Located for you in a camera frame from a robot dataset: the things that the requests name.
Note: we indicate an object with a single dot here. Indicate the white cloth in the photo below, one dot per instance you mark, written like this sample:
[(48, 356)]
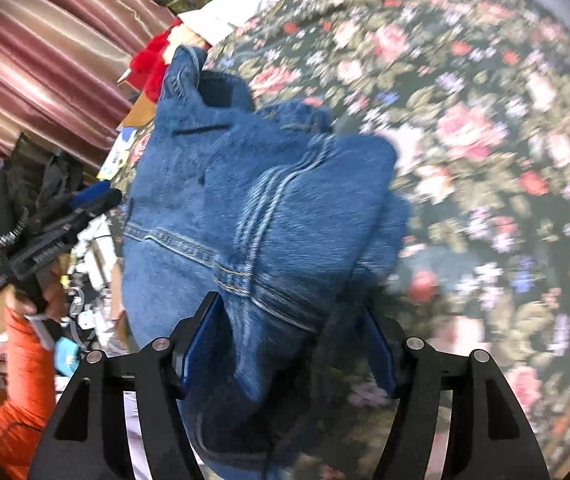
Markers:
[(245, 5)]

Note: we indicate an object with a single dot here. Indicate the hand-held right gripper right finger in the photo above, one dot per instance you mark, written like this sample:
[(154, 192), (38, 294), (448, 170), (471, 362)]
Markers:
[(382, 355)]

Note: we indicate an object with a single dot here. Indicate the red plush toy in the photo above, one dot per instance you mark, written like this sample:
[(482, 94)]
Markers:
[(147, 65)]

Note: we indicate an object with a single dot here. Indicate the person's left forearm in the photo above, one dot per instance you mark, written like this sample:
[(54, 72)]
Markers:
[(20, 400)]

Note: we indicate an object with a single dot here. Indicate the blue denim jeans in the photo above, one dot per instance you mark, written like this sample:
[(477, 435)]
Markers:
[(265, 220)]

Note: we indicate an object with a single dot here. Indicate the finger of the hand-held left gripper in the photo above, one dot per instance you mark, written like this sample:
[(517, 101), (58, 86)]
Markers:
[(95, 197)]

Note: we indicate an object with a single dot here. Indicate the striped maroon curtain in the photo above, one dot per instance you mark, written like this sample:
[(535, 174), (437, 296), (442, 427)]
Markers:
[(55, 60)]

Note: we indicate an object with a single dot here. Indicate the clutter of small items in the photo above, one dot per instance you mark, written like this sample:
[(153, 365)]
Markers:
[(95, 260)]

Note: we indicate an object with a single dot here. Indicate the dark floral blanket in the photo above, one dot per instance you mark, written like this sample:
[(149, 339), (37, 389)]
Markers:
[(465, 135)]

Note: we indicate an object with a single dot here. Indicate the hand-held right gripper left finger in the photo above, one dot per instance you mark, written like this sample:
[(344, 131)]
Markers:
[(200, 345)]

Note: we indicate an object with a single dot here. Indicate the person's left hand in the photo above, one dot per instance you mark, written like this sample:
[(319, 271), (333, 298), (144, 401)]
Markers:
[(55, 295)]

